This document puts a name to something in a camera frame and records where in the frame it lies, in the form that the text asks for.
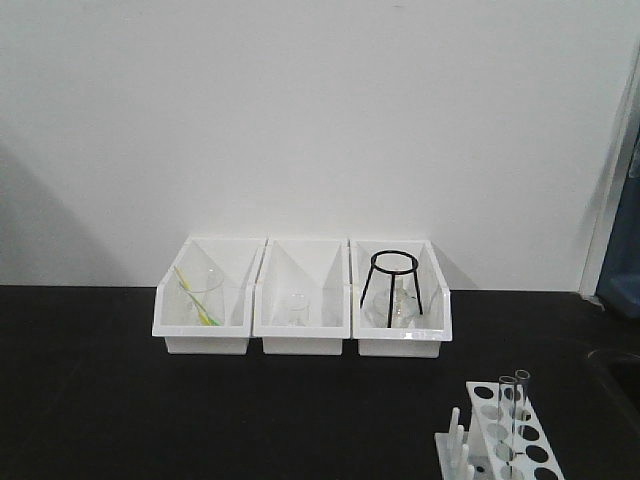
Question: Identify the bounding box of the clear glass test tube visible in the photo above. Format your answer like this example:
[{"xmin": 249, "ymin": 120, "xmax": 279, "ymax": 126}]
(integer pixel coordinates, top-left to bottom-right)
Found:
[
  {"xmin": 514, "ymin": 369, "xmax": 531, "ymax": 434},
  {"xmin": 496, "ymin": 375, "xmax": 516, "ymax": 464}
]

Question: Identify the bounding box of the white test tube rack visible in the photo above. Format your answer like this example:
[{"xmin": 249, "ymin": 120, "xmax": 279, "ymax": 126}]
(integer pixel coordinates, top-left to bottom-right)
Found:
[{"xmin": 434, "ymin": 376, "xmax": 564, "ymax": 479}]

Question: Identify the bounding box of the blue-grey pegboard drying rack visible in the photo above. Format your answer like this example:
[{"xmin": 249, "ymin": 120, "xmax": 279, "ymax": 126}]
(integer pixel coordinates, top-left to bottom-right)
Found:
[{"xmin": 596, "ymin": 91, "xmax": 639, "ymax": 320}]

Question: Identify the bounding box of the white middle storage bin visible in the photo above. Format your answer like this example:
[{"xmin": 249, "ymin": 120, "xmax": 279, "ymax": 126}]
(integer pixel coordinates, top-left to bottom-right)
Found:
[{"xmin": 252, "ymin": 238, "xmax": 351, "ymax": 356}]

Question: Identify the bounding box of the white storage bin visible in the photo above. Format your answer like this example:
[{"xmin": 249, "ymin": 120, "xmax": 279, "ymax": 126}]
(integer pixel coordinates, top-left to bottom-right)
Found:
[
  {"xmin": 252, "ymin": 238, "xmax": 351, "ymax": 356},
  {"xmin": 152, "ymin": 236, "xmax": 267, "ymax": 355},
  {"xmin": 349, "ymin": 239, "xmax": 453, "ymax": 359}
]

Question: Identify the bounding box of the small clear glass beaker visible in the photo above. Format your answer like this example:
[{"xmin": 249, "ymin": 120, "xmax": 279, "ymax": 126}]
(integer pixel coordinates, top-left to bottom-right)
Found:
[{"xmin": 284, "ymin": 293, "xmax": 310, "ymax": 327}]

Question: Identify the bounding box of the white right storage bin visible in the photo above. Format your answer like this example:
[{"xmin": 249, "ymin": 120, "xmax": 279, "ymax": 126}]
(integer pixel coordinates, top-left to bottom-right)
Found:
[{"xmin": 349, "ymin": 239, "xmax": 453, "ymax": 359}]

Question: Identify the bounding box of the clear glass flask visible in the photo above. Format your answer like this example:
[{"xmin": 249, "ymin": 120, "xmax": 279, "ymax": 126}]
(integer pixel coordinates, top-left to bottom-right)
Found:
[{"xmin": 370, "ymin": 288, "xmax": 419, "ymax": 329}]

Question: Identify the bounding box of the white left storage bin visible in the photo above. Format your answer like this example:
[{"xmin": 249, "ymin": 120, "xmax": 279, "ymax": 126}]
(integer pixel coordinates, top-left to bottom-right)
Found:
[{"xmin": 152, "ymin": 236, "xmax": 267, "ymax": 355}]

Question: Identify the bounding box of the black lab sink basin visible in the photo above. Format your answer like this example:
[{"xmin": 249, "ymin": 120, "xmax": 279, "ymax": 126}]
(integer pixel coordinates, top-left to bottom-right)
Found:
[{"xmin": 587, "ymin": 347, "xmax": 640, "ymax": 480}]

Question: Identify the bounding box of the black wire tripod stand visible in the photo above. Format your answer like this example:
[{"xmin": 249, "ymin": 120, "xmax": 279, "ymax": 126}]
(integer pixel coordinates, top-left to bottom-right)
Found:
[{"xmin": 359, "ymin": 249, "xmax": 424, "ymax": 328}]

